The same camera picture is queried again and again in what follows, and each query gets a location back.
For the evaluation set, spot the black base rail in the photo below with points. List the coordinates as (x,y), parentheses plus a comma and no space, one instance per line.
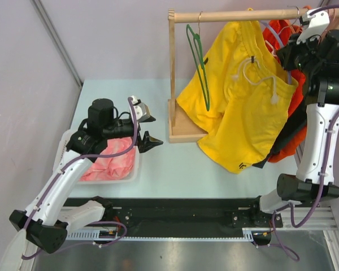
(188,218)

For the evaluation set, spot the green hanger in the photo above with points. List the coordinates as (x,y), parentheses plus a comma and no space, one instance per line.
(195,44)

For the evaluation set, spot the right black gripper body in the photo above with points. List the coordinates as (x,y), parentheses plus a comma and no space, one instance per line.
(303,56)

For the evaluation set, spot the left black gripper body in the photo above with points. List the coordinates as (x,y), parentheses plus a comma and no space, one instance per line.
(120,129)

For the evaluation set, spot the lavender hanger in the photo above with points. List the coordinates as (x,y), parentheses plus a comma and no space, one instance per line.
(277,33)

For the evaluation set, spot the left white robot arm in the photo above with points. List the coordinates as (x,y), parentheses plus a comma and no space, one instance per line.
(41,221)

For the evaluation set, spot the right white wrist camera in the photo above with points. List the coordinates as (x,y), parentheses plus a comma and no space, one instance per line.
(314,23)

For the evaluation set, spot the yellow shorts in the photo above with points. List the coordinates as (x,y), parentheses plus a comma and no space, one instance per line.
(240,97)

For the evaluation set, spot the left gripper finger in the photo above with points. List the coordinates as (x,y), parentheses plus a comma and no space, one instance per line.
(143,114)
(146,142)

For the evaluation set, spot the black shorts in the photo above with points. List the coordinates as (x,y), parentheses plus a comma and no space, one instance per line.
(294,124)

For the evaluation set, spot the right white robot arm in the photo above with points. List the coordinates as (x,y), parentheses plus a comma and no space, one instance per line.
(318,59)

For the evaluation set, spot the pink garment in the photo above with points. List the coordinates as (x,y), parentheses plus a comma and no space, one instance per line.
(112,169)

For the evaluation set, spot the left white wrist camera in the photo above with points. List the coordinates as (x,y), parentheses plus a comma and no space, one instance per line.
(132,102)

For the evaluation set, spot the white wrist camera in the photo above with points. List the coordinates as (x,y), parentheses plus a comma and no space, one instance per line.
(132,102)
(314,23)

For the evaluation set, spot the white plastic basket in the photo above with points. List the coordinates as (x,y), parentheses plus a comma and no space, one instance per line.
(62,148)

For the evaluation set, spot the orange shorts rear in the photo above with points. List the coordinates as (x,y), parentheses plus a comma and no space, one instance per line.
(290,148)

